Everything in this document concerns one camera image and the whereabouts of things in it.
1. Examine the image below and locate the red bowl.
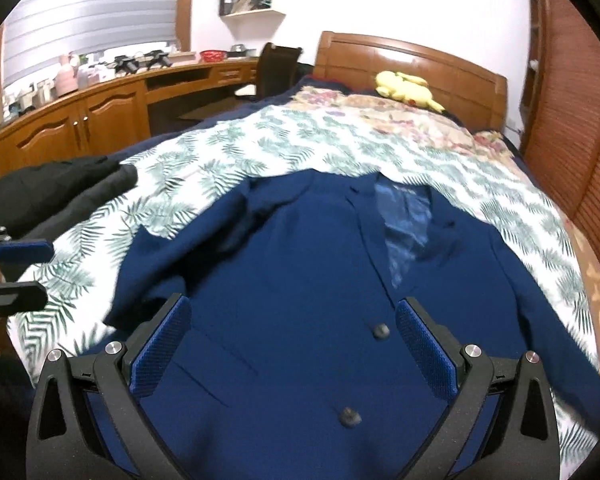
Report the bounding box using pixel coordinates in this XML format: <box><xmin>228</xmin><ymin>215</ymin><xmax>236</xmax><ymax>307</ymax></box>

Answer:
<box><xmin>199</xmin><ymin>49</ymin><xmax>227</xmax><ymax>63</ymax></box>

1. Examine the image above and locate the black folded garment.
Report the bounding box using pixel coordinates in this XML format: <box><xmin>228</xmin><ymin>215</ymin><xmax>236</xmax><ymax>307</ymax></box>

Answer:
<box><xmin>0</xmin><ymin>156</ymin><xmax>138</xmax><ymax>240</ymax></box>

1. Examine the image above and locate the palm leaf print bedsheet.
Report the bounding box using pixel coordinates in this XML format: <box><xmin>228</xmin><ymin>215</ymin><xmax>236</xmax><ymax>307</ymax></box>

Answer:
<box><xmin>7</xmin><ymin>102</ymin><xmax>600</xmax><ymax>478</ymax></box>

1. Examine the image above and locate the white window blind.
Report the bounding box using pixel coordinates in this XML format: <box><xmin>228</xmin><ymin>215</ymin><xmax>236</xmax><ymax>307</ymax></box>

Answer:
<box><xmin>3</xmin><ymin>0</ymin><xmax>178</xmax><ymax>86</ymax></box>

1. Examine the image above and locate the wooden louvered wardrobe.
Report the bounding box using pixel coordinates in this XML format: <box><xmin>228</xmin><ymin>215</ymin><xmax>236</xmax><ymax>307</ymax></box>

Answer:
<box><xmin>522</xmin><ymin>0</ymin><xmax>600</xmax><ymax>259</ymax></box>

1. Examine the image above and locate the wooden headboard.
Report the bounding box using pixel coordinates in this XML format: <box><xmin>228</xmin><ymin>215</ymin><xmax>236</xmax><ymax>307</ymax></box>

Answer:
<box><xmin>312</xmin><ymin>30</ymin><xmax>510</xmax><ymax>134</ymax></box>

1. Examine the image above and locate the yellow plush toy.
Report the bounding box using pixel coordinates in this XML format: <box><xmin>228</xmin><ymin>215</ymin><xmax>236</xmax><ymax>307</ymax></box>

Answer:
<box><xmin>375</xmin><ymin>70</ymin><xmax>444</xmax><ymax>113</ymax></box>

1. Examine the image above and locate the navy blue suit jacket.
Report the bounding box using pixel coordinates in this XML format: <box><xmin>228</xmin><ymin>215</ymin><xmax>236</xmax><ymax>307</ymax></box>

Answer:
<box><xmin>106</xmin><ymin>170</ymin><xmax>600</xmax><ymax>479</ymax></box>

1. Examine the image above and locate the floral quilt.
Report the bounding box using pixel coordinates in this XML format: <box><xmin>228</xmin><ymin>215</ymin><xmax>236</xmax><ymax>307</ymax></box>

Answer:
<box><xmin>283</xmin><ymin>86</ymin><xmax>600</xmax><ymax>371</ymax></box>

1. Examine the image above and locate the dark wooden chair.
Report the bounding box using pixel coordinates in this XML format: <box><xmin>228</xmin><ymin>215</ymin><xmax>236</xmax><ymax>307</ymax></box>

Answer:
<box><xmin>234</xmin><ymin>42</ymin><xmax>303</xmax><ymax>101</ymax></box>

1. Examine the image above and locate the wooden desk cabinet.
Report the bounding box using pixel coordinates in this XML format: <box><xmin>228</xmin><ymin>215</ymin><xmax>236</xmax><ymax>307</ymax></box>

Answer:
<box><xmin>0</xmin><ymin>58</ymin><xmax>258</xmax><ymax>177</ymax></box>

